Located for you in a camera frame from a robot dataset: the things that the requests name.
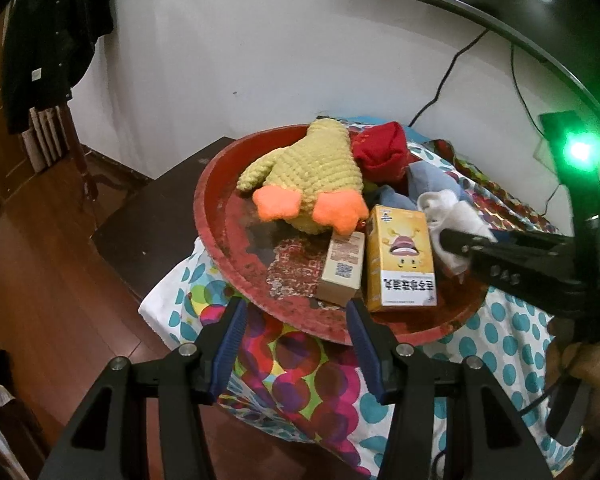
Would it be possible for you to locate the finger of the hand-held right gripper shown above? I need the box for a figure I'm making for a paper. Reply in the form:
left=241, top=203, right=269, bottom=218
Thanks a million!
left=439, top=227, right=573, bottom=266

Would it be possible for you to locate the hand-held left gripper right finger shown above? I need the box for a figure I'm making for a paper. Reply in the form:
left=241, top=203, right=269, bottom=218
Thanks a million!
left=346, top=299, right=553, bottom=480

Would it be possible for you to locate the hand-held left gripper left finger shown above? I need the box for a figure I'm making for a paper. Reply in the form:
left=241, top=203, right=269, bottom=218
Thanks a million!
left=37, top=297, right=248, bottom=480

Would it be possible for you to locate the white sock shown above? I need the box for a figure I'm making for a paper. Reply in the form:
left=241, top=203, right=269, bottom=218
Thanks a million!
left=417, top=190, right=496, bottom=283

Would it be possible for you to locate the yellow medicine box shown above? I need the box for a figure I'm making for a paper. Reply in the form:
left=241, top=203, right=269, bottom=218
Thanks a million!
left=365, top=205, right=438, bottom=312

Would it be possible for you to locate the light blue sock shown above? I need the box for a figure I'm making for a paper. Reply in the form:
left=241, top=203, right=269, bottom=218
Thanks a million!
left=406, top=162, right=463, bottom=198
left=372, top=184, right=418, bottom=211

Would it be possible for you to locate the brown medicine box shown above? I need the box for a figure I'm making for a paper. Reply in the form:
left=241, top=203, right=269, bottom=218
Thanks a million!
left=315, top=230, right=367, bottom=307

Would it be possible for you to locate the round red tray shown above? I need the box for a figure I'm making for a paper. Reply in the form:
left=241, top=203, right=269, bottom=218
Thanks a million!
left=194, top=124, right=491, bottom=347

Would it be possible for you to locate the red sock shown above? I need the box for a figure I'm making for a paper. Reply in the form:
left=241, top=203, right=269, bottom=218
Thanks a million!
left=352, top=121, right=411, bottom=183

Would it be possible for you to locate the yellow duck plush toy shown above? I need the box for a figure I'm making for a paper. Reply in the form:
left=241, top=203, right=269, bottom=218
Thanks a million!
left=237, top=117, right=368, bottom=235

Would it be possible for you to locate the polka dot cloth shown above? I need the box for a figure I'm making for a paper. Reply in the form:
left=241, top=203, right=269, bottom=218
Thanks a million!
left=139, top=115, right=586, bottom=480

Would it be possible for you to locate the dark wooden side table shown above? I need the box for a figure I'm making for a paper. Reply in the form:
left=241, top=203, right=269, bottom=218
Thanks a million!
left=92, top=136, right=241, bottom=311

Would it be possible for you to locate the wooden coat stand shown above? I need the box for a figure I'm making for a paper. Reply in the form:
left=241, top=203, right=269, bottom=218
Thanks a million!
left=60, top=95, right=101, bottom=206

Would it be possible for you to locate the black jacket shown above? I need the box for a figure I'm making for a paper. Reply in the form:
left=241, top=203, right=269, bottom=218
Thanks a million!
left=2, top=0, right=116, bottom=133

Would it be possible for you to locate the black adapter cable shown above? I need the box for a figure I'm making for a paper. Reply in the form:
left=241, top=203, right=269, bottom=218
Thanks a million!
left=542, top=182, right=568, bottom=217

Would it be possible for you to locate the white wall socket plate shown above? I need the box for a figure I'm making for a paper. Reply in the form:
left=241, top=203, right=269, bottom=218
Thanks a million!
left=532, top=135, right=557, bottom=166

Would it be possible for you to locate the thin black television cable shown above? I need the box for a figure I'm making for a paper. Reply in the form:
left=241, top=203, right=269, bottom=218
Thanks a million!
left=407, top=30, right=488, bottom=128

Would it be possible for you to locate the black looping cable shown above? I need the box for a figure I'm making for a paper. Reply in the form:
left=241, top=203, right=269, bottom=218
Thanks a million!
left=509, top=45, right=549, bottom=137

